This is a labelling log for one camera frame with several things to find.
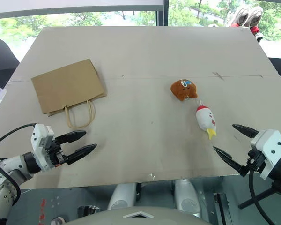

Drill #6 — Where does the black chair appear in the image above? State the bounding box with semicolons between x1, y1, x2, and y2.
0;37;21;83

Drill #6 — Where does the beige sneaker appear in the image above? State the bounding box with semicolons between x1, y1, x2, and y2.
229;7;249;28
244;6;264;28

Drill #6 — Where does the black slotted rail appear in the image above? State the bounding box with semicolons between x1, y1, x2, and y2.
213;192;233;225

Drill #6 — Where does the brown paper bag with handles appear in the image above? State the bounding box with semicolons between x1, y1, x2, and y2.
31;58;108;129

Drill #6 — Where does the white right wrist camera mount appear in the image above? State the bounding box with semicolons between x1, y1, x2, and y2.
250;129;281;180

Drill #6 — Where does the red and white sock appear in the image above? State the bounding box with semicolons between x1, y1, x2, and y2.
250;25;265;43

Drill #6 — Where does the black window post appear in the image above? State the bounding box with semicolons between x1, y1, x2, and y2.
155;0;169;27

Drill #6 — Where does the white board panel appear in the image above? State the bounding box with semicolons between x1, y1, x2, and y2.
0;0;165;20

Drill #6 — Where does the silver robot leg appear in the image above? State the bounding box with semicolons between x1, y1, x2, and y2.
106;182;138;210
174;179;201;214

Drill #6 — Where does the white rocket plush toy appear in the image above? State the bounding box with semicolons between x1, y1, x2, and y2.
195;99;218;141

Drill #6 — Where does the black floor bar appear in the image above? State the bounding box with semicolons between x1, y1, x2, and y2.
237;186;276;210

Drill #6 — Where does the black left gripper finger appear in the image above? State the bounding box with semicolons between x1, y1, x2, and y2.
54;130;87;146
65;143;98;166

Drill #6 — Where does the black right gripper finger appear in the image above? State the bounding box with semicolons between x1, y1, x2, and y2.
213;145;248;177
231;124;259;140

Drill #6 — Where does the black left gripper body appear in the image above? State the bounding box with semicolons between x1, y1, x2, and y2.
44;137;70;168

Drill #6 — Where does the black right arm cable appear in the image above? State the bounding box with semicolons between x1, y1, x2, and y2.
248;167;280;225

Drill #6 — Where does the grey robot torso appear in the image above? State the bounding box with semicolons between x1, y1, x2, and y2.
65;205;214;225

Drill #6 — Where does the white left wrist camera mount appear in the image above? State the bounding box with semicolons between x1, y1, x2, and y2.
30;123;56;172

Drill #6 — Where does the brown plush toy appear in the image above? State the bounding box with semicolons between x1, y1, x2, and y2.
170;79;199;102

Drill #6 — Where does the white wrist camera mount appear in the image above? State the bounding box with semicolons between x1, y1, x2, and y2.
30;123;56;172
250;129;281;180

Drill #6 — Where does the black ribbed block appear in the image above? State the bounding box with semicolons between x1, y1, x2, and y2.
78;205;101;218

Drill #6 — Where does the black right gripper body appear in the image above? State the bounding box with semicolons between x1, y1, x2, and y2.
245;150;267;175

